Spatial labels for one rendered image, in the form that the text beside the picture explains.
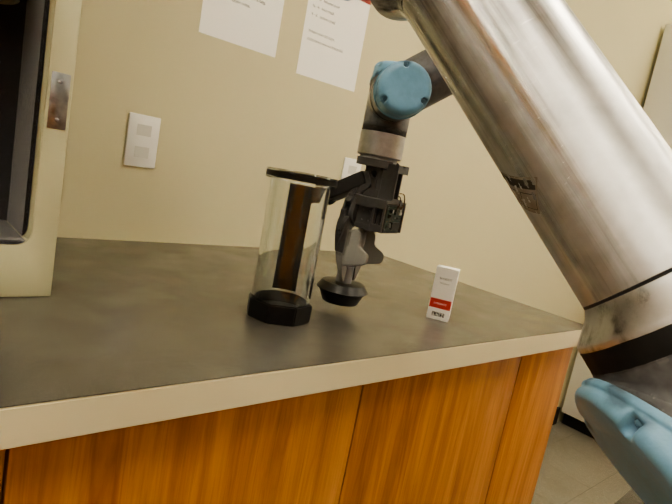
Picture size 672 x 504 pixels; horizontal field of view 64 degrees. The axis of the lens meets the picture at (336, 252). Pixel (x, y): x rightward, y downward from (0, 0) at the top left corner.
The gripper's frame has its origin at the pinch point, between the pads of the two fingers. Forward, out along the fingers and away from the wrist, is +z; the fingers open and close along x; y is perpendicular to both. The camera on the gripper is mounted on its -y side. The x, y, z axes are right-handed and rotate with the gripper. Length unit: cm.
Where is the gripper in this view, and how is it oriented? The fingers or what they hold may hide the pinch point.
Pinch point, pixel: (345, 271)
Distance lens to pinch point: 93.7
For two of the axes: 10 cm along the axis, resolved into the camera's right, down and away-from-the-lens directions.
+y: 8.1, 2.4, -5.3
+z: -1.9, 9.7, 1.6
